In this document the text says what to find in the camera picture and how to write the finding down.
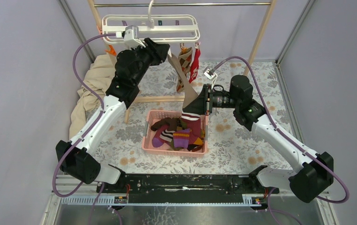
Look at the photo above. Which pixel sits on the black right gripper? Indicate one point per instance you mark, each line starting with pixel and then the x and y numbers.
pixel 197 106

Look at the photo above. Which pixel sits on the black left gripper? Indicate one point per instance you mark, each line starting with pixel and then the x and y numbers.
pixel 159 48

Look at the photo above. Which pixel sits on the grey maroon striped sock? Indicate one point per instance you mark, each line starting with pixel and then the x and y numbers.
pixel 189 93

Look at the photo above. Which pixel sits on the orange beige argyle sock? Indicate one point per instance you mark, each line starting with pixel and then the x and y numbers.
pixel 185 60

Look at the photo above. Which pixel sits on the maroon purple striped sock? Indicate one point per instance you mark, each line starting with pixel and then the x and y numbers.
pixel 185 130

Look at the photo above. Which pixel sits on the dark brown striped sock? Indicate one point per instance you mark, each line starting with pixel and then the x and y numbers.
pixel 171 125

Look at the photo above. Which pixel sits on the pink plastic basket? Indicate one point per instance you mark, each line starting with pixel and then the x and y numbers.
pixel 156 115

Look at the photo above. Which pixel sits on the brown yellow argyle sock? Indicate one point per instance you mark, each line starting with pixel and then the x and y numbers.
pixel 195 143

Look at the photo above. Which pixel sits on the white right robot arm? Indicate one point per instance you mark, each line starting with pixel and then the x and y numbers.
pixel 308 176

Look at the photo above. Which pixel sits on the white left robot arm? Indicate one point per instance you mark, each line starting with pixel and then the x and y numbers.
pixel 74 156

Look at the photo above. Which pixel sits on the white clip sock hanger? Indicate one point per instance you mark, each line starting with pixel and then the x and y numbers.
pixel 162 29

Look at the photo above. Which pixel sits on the red sock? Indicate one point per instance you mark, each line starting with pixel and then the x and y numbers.
pixel 195 63

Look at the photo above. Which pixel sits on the floral patterned mat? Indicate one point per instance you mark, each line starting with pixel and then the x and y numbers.
pixel 232 149

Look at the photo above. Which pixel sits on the wooden clothes rack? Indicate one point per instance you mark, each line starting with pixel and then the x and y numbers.
pixel 270 6

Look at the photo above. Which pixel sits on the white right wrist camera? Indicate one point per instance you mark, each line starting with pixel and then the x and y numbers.
pixel 211 75

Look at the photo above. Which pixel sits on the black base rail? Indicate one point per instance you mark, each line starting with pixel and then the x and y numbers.
pixel 177 189

